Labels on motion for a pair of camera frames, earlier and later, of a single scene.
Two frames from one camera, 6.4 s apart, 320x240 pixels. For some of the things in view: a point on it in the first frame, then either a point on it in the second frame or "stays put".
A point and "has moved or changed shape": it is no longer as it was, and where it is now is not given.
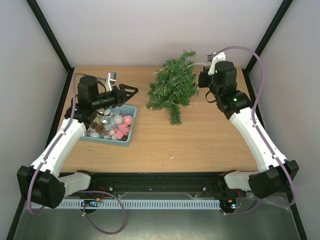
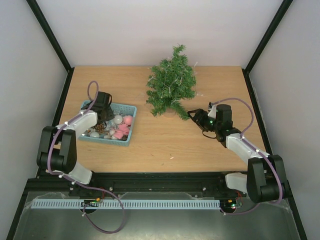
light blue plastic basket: x=114 y=126 stays put
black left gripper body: x=120 y=99 -> x=109 y=115
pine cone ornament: x=100 y=128 stays put
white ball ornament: x=118 y=119 stays put
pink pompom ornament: x=128 y=119 stays put
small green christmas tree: x=174 y=87 has moved or changed shape
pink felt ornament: x=123 y=130 stays put
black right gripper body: x=203 y=80 -> x=202 y=120
